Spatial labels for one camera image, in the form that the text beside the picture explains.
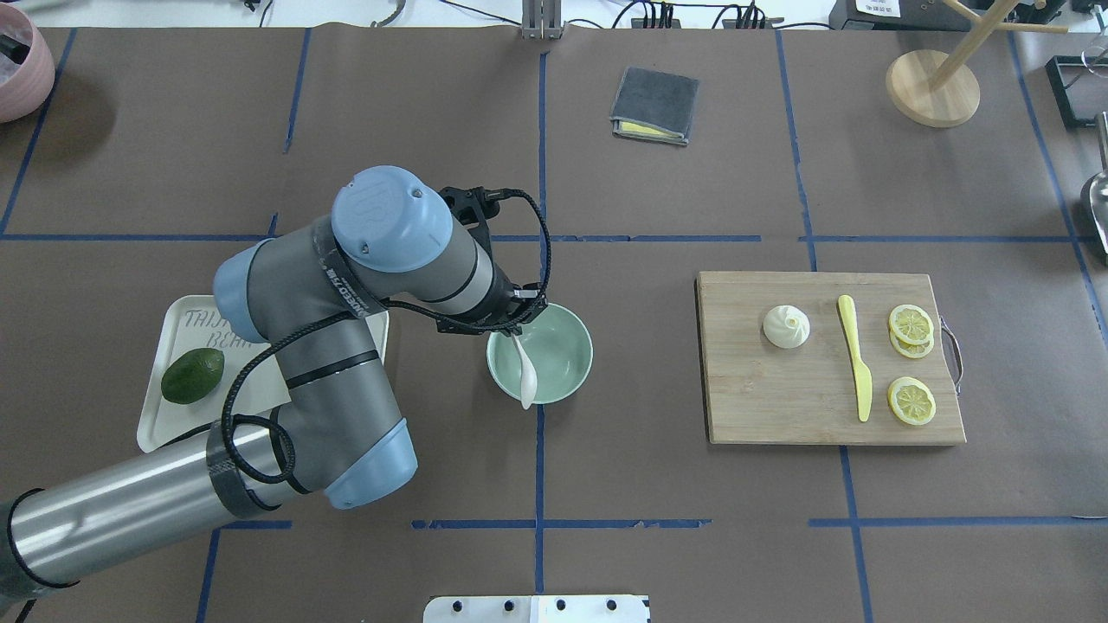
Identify pink bowl with ice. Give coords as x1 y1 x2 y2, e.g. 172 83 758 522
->
1 3 55 124

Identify green avocado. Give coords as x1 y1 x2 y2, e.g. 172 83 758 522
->
161 347 225 405

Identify yellow plastic knife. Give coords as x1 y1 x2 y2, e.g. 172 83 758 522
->
837 294 873 423

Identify lemon slice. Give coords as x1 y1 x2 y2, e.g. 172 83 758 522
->
889 304 934 346
886 377 937 427
889 334 935 360

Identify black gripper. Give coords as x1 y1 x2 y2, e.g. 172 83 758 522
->
484 284 548 337

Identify white ceramic spoon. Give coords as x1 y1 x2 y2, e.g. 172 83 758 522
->
512 335 538 410

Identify wine glass tray rack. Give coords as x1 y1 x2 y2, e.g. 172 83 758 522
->
1044 55 1107 129

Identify wooden cutting board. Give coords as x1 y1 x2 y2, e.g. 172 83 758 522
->
696 270 966 446

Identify wooden mug tree stand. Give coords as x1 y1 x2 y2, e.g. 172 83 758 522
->
884 1 1069 129

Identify mint green bowl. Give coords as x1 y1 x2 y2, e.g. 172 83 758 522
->
486 303 594 406

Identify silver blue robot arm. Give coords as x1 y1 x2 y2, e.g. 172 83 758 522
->
3 165 550 610

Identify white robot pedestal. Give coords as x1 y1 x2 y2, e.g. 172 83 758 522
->
422 593 652 622

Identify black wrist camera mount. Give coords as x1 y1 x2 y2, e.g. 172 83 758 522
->
438 188 509 226

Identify aluminium frame post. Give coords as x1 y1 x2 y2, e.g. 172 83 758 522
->
519 0 564 41

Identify white rectangular tray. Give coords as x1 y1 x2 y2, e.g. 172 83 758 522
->
136 294 390 453

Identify grey folded cloth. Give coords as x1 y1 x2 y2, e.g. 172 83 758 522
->
609 67 701 147

